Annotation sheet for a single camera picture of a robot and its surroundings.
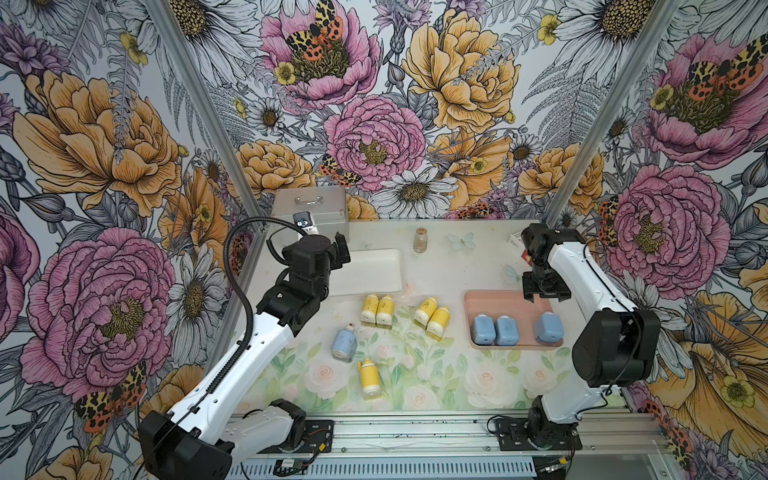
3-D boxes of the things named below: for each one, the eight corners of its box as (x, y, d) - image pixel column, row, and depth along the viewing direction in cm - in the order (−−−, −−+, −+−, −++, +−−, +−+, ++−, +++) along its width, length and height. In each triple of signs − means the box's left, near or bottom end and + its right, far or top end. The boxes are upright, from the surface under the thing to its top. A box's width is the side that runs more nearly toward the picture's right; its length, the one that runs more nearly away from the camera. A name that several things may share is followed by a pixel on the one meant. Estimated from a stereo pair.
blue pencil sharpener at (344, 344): (334, 362, 87) (330, 352, 82) (337, 334, 93) (334, 323, 87) (355, 363, 87) (353, 353, 82) (357, 334, 93) (355, 323, 87)
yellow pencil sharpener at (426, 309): (412, 325, 95) (413, 313, 89) (423, 305, 99) (425, 292, 94) (425, 332, 93) (427, 320, 88) (436, 311, 98) (439, 299, 92)
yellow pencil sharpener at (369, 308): (362, 328, 94) (360, 315, 88) (364, 306, 99) (362, 293, 93) (377, 328, 95) (376, 315, 88) (378, 306, 99) (377, 293, 93)
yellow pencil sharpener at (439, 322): (424, 334, 93) (426, 323, 87) (436, 315, 97) (439, 303, 92) (439, 343, 91) (442, 332, 86) (450, 322, 95) (454, 311, 90)
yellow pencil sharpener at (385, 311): (376, 327, 94) (375, 315, 89) (381, 306, 99) (380, 294, 93) (390, 329, 94) (390, 318, 88) (394, 308, 99) (395, 296, 93)
